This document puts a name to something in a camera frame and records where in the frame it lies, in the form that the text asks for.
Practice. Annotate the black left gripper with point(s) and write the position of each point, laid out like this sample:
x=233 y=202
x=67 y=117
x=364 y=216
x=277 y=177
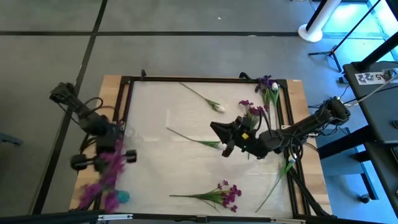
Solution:
x=104 y=146

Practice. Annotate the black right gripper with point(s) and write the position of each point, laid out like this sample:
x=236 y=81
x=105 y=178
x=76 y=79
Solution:
x=245 y=143

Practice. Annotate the magenta artificial flower bunch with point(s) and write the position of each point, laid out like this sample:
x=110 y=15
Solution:
x=228 y=196
x=253 y=110
x=110 y=169

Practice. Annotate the clear glass vase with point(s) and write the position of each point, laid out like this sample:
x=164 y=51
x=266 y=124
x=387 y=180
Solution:
x=131 y=132

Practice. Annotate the teal textured glass vase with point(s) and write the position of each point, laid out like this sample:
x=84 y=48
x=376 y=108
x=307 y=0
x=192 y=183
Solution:
x=123 y=196

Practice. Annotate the dark violet artificial flower bunch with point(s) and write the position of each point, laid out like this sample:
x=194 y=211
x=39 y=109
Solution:
x=264 y=82

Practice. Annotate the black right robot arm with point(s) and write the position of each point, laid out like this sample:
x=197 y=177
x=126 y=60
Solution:
x=311 y=123

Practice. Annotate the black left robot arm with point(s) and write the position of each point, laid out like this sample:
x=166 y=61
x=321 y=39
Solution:
x=90 y=119

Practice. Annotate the white table mat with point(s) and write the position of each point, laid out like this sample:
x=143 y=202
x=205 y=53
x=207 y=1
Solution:
x=186 y=174

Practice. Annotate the grey-blue chair leg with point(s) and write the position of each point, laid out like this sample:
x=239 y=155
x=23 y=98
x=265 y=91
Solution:
x=9 y=139

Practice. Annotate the white pillar with round base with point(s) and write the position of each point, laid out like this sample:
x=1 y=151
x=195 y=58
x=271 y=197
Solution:
x=314 y=31

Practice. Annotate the black tripod stand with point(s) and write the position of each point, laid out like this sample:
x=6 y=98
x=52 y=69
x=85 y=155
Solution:
x=334 y=51

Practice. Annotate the white paper label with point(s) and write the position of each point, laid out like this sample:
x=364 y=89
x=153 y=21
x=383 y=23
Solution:
x=370 y=77

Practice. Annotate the black caster wheel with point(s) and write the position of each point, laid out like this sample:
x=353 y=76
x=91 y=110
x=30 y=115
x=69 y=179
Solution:
x=364 y=198

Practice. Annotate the black desk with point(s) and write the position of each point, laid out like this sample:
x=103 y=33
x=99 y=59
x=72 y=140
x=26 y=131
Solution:
x=379 y=118

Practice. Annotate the black aluminium table frame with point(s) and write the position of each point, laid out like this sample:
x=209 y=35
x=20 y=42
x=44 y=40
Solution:
x=202 y=79

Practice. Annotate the silver metal bracket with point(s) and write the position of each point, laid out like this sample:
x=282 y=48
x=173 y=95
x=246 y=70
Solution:
x=115 y=216

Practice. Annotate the black frame clamp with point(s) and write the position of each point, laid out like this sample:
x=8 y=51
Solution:
x=143 y=74
x=245 y=75

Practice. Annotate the black camera mount beam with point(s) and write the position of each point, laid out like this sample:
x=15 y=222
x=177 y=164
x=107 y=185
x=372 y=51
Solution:
x=46 y=217

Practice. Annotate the black diagonal post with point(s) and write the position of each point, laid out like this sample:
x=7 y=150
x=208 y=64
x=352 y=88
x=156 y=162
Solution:
x=379 y=51

